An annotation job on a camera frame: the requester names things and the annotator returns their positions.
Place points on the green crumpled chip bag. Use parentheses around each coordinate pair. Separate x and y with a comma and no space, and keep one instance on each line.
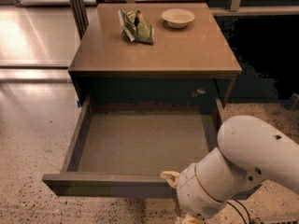
(135,27)

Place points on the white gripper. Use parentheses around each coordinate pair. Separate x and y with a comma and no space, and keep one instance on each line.
(193,192)

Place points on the green top drawer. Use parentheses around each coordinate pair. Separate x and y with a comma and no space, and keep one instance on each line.
(122,153)

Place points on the brown drawer cabinet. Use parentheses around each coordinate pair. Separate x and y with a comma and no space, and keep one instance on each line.
(184,69)

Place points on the white ceramic bowl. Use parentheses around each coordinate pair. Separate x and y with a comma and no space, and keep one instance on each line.
(178,17)

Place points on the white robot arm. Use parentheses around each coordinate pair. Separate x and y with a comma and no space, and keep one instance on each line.
(249,151)

